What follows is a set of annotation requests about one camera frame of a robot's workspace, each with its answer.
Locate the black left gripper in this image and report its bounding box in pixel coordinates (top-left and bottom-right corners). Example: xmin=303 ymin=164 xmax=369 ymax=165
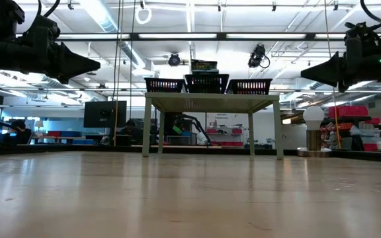
xmin=28 ymin=16 xmax=101 ymax=85

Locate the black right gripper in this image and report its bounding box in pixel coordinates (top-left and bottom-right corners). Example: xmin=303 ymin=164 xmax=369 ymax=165
xmin=300 ymin=21 xmax=381 ymax=93

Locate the black plastic basket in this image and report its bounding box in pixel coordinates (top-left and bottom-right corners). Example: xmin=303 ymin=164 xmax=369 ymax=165
xmin=226 ymin=78 xmax=273 ymax=96
xmin=144 ymin=77 xmax=187 ymax=93
xmin=184 ymin=73 xmax=230 ymax=95

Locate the red storage bins rack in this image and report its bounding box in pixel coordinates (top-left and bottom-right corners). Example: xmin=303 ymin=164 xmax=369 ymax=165
xmin=322 ymin=105 xmax=381 ymax=152

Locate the lamp with white bulb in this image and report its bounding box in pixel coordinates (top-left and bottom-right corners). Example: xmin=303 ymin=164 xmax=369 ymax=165
xmin=296 ymin=105 xmax=333 ymax=158

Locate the black monitor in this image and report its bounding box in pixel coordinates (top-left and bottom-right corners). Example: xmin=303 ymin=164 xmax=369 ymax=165
xmin=83 ymin=100 xmax=128 ymax=129

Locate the person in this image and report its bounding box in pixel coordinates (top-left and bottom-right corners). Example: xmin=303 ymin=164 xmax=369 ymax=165
xmin=1 ymin=119 xmax=33 ymax=145
xmin=119 ymin=119 xmax=144 ymax=139

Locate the red background bin rack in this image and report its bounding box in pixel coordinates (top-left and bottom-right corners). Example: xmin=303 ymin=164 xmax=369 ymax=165
xmin=206 ymin=127 xmax=244 ymax=147

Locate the yellow hanging rope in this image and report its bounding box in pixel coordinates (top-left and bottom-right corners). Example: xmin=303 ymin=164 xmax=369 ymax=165
xmin=323 ymin=0 xmax=342 ymax=149

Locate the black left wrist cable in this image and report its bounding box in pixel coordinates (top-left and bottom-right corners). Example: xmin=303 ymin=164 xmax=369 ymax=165
xmin=24 ymin=0 xmax=61 ymax=37

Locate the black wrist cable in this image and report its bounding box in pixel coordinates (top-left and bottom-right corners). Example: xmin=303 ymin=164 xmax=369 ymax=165
xmin=24 ymin=0 xmax=61 ymax=37
xmin=359 ymin=0 xmax=381 ymax=37

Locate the black ceiling camera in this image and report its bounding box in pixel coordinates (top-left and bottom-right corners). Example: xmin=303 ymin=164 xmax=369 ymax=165
xmin=247 ymin=44 xmax=271 ymax=69
xmin=167 ymin=52 xmax=181 ymax=67

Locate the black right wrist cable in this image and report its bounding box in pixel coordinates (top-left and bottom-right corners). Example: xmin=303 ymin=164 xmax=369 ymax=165
xmin=359 ymin=0 xmax=381 ymax=37

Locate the white hanging ring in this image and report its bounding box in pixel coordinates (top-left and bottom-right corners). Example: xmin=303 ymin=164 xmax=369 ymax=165
xmin=134 ymin=0 xmax=153 ymax=25

